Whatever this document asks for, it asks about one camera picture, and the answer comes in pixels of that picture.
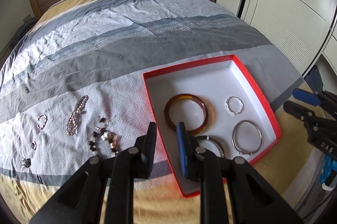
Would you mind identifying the red jewelry box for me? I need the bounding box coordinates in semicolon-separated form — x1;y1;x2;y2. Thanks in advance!
143;55;282;198

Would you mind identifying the silver chain bracelet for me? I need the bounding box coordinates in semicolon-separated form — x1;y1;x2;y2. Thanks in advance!
66;94;90;137

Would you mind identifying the small twisted silver bracelet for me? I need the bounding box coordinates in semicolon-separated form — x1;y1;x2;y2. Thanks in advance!
225;95;245;116

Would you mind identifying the dark clothes pile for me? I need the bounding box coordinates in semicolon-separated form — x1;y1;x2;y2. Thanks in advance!
10;18;37;47

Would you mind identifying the striped bed duvet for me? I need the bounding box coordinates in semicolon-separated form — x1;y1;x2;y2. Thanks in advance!
1;0;320;223

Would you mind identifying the silver link bracelet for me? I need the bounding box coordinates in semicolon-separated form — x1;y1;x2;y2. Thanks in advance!
36;113;48;130

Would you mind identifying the black white beaded bracelet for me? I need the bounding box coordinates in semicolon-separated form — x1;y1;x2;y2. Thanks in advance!
88;116;120;157

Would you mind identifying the silver brooch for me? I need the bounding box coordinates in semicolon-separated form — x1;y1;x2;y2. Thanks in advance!
21;158;31;168

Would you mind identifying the thin gold bangle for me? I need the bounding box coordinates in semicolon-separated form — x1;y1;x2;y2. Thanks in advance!
231;120;263;155

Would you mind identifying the dark olive bangle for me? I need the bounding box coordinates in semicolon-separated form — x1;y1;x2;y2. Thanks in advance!
197;135;225;158

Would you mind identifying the amber resin bangle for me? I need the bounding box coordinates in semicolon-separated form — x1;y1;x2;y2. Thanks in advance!
163;93;212;135

